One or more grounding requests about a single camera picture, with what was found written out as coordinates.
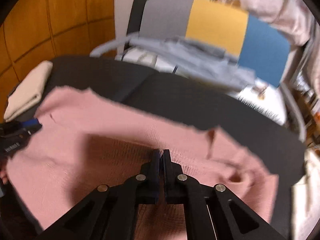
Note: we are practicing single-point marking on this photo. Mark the wooden shelf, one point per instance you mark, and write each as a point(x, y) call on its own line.
point(310, 115)

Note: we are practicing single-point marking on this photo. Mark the pink knitted sweater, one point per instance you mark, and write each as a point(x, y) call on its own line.
point(100, 135)

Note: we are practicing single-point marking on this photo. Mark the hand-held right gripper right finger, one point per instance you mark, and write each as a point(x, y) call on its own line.
point(167, 180)

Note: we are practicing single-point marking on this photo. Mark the grey yellow blue chair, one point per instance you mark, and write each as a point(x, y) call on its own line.
point(215, 25)

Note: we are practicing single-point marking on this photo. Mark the white printed seat cushion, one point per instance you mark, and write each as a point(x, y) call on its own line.
point(265, 100)

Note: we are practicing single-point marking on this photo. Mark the pink floral quilt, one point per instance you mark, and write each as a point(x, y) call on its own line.
point(270, 2)

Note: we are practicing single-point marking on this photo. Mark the beige folded cloth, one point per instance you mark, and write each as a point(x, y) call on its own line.
point(27, 92)

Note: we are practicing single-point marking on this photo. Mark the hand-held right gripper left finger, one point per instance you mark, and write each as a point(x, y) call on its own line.
point(156, 180)

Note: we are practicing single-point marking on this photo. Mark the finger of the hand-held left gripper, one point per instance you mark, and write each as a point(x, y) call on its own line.
point(31, 123)

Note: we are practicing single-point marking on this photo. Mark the wooden panelled wardrobe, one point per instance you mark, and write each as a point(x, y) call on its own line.
point(57, 17)

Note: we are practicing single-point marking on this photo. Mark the light blue garment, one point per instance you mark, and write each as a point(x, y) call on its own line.
point(200, 62)

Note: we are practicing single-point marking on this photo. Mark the person's left hand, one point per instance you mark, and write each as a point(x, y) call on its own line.
point(4, 177)

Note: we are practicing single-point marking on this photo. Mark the cream towel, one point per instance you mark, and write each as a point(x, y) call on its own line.
point(307, 195)

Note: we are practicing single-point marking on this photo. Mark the black upright roll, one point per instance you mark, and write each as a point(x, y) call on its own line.
point(136, 12)

